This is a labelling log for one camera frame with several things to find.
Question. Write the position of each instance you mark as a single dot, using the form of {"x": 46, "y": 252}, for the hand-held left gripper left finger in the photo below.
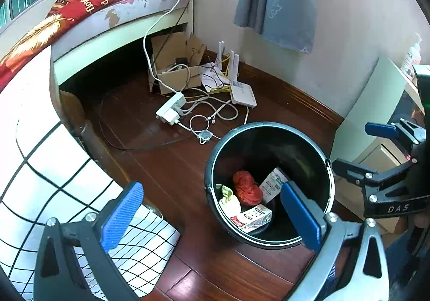
{"x": 121, "y": 217}

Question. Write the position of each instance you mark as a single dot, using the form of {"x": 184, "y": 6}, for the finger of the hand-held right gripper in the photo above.
{"x": 352, "y": 170}
{"x": 381, "y": 128}

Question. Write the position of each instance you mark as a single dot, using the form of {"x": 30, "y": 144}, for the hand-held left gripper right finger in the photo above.
{"x": 300, "y": 217}

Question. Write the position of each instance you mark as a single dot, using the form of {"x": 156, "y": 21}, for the black trash bin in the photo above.
{"x": 268, "y": 146}

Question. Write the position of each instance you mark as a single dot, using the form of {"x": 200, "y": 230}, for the white green carton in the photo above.
{"x": 271, "y": 185}

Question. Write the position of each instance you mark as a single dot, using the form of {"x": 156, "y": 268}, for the white red box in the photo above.
{"x": 253, "y": 218}

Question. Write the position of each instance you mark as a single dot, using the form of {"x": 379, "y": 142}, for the red crumpled cloth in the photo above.
{"x": 247, "y": 188}

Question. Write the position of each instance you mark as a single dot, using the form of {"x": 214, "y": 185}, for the white pump bottle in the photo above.
{"x": 412, "y": 57}

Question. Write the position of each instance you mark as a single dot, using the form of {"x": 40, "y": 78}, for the green wrapper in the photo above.
{"x": 225, "y": 192}

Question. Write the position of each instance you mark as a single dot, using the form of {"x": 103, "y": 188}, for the white checked tablecloth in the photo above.
{"x": 43, "y": 160}

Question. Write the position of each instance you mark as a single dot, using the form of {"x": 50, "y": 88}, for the white plug adapter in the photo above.
{"x": 172, "y": 117}

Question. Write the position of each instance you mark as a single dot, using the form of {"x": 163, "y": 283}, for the small clear adapter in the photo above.
{"x": 205, "y": 137}

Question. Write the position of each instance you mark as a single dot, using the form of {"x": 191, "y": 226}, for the white power strip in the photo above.
{"x": 171, "y": 103}

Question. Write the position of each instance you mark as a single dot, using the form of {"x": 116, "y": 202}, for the white modem box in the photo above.
{"x": 243, "y": 94}

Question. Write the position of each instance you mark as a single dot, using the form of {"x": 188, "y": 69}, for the cardboard box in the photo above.
{"x": 176, "y": 77}

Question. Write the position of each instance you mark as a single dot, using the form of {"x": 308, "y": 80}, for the white router with antennas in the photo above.
{"x": 233, "y": 64}

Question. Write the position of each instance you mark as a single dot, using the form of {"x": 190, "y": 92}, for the bed with red headboard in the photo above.
{"x": 134, "y": 15}

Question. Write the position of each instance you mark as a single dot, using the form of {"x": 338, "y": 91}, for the bed with red blanket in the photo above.
{"x": 77, "y": 2}

